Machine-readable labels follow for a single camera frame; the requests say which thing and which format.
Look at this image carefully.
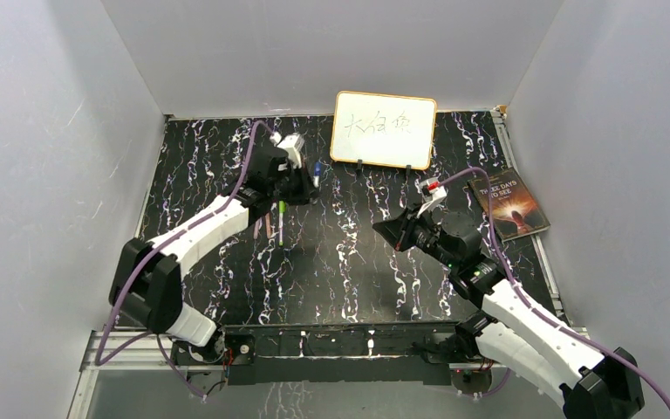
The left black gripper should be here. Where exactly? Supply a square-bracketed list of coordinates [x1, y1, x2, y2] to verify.
[269, 161, 321, 207]

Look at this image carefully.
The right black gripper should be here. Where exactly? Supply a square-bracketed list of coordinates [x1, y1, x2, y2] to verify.
[373, 202, 458, 270]

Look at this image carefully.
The green white pen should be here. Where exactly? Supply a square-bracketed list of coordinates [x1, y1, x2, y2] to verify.
[277, 200, 286, 246]

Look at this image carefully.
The orange marker pen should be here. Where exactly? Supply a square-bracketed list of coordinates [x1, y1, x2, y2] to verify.
[264, 214, 273, 239]

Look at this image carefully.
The pink marker pen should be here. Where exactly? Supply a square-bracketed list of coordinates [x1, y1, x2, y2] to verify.
[253, 218, 263, 239]

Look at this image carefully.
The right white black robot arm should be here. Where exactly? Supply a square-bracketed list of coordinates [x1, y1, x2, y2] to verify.
[373, 205, 645, 418]

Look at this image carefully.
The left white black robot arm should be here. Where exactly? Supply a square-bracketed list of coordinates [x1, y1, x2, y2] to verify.
[108, 134, 318, 363]

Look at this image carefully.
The dark paperback book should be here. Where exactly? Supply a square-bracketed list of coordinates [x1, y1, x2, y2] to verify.
[468, 168, 550, 242]

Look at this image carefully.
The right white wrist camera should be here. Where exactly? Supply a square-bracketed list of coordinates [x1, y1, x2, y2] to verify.
[417, 177, 448, 217]

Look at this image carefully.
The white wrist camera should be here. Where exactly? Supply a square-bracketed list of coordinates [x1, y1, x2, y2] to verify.
[270, 132, 304, 169]
[417, 177, 448, 217]

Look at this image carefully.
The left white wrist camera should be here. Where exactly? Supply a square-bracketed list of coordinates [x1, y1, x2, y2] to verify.
[270, 132, 304, 169]

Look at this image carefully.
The white board yellow frame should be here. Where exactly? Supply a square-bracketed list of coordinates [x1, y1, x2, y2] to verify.
[330, 91, 437, 170]

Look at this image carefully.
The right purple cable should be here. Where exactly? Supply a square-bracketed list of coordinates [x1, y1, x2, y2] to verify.
[436, 168, 670, 419]

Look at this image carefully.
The purple cable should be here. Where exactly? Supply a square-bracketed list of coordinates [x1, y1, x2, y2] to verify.
[436, 168, 670, 419]
[92, 120, 278, 400]

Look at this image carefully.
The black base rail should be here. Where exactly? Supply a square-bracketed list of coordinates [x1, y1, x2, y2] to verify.
[171, 321, 495, 393]

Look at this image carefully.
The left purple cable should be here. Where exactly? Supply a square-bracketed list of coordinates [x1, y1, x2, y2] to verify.
[92, 120, 278, 400]

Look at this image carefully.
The aluminium frame rail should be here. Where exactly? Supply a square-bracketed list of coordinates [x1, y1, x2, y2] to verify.
[68, 331, 563, 418]

